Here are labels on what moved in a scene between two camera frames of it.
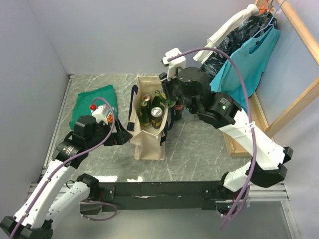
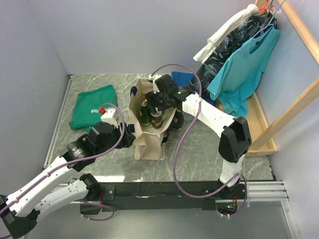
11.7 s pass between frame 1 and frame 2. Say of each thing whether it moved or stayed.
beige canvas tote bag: stayed
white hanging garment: stayed
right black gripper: moved
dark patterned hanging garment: stayed
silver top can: stayed
